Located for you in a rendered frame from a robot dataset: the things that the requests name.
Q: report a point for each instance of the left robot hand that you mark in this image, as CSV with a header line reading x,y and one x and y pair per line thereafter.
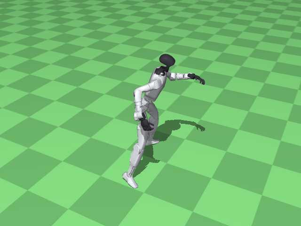
x,y
193,76

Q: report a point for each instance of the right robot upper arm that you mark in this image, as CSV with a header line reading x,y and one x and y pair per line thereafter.
x,y
153,85

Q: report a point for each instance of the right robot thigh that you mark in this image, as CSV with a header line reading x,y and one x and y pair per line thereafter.
x,y
142,135

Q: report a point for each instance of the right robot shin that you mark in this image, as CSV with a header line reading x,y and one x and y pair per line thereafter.
x,y
135,159

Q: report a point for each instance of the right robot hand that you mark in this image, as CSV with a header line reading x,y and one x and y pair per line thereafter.
x,y
145,124

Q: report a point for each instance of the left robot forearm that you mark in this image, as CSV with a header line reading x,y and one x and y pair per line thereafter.
x,y
182,76

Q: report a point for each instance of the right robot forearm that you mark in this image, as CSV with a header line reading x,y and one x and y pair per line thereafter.
x,y
138,103

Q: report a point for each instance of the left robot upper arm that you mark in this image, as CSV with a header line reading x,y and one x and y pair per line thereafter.
x,y
171,76

